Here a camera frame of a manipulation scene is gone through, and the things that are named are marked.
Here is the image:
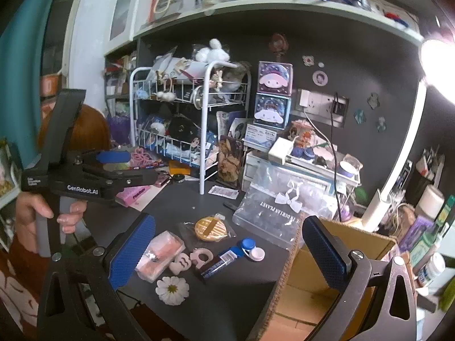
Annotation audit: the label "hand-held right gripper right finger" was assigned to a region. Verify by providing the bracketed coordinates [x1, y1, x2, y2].
[301, 215, 417, 341]

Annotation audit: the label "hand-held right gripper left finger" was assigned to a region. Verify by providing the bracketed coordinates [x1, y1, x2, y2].
[37, 212, 157, 341]

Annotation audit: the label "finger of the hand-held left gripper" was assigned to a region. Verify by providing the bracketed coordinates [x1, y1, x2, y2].
[76, 150, 131, 166]
[84, 163, 159, 193]

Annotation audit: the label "pink clear box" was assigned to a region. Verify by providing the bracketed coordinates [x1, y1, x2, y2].
[134, 230, 186, 284]

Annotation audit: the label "cardboard box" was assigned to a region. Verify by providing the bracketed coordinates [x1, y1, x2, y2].
[245, 216, 399, 341]

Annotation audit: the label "white daisy flower clip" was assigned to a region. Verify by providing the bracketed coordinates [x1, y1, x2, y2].
[156, 276, 190, 307]

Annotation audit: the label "blue white contact lens case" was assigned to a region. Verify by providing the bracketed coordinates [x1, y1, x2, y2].
[237, 239, 266, 263]

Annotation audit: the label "round cookie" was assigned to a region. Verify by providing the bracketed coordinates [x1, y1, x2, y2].
[178, 213, 237, 251]

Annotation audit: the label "dark strip packet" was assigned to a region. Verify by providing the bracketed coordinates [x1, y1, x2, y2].
[199, 247, 244, 285]

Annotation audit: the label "person's left forearm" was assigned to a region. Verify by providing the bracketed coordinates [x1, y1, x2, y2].
[0, 231, 47, 286]

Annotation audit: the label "person's left hand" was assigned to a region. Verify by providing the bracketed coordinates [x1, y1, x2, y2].
[16, 191, 88, 236]

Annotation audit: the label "pink leopard packet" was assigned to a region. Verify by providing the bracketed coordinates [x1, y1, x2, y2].
[115, 185, 152, 209]

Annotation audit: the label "orange fuzzy cloth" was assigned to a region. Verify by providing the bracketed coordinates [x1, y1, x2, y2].
[41, 105, 113, 154]

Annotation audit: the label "yellow sponge block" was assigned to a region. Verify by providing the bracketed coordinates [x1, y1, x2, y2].
[169, 160, 193, 177]

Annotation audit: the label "clear zip bag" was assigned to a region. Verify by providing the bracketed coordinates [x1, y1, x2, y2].
[232, 165, 348, 251]

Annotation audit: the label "black plush toy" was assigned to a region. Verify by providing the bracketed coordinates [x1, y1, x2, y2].
[167, 115, 200, 140]

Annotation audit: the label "purple tape roll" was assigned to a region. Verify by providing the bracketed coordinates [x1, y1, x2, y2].
[336, 154, 363, 182]

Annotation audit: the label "acrylic display with leaves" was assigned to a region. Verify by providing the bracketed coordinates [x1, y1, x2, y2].
[217, 136, 246, 190]

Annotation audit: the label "white pill bottle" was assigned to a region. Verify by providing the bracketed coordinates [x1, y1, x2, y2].
[416, 252, 447, 289]

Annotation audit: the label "green bottle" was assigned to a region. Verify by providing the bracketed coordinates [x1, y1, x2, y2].
[409, 195, 455, 267]

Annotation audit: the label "white desktop drawer unit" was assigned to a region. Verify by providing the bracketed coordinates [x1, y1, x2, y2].
[242, 148, 361, 200]

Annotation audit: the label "teal curtain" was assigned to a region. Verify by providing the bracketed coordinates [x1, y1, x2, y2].
[0, 0, 65, 171]

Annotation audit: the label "white charger adapter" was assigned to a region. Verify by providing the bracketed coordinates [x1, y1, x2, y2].
[268, 138, 294, 164]

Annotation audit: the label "cream roll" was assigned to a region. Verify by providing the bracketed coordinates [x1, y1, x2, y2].
[414, 185, 445, 221]

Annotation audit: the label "white desk lamp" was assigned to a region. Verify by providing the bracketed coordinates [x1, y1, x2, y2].
[361, 36, 455, 234]

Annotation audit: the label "anime figurine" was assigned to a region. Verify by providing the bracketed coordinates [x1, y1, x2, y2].
[288, 120, 320, 150]

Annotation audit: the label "black pen holder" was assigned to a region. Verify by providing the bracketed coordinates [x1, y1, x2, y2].
[409, 145, 447, 204]

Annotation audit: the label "floral printed clothing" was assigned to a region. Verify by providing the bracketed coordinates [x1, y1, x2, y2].
[0, 273, 43, 338]

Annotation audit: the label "white medicine box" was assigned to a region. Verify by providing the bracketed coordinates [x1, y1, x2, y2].
[243, 124, 278, 148]

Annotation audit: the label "white rabbit plush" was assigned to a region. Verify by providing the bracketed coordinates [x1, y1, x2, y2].
[197, 38, 239, 68]

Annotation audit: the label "black plug adapter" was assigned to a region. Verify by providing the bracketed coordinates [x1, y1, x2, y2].
[330, 94, 348, 116]

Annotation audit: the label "blue character storage box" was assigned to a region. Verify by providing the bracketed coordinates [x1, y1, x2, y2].
[254, 93, 292, 129]

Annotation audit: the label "white paper gift bag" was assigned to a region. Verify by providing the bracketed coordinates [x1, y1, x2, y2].
[149, 0, 186, 24]

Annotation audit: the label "purple character storage box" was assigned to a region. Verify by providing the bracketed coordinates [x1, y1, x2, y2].
[257, 61, 294, 95]

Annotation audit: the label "pink hair ties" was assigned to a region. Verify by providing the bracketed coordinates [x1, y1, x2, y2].
[128, 149, 161, 170]

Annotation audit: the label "white wire rack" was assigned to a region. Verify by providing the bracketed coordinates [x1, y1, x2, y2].
[129, 60, 252, 196]

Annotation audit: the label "wall outlet panel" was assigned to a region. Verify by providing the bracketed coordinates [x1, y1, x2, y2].
[293, 88, 349, 127]

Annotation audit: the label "hanging wall charm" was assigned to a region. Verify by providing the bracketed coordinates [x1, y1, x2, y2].
[268, 33, 290, 65]

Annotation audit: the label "white wall shelf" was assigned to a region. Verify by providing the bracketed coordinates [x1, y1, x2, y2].
[103, 0, 425, 57]

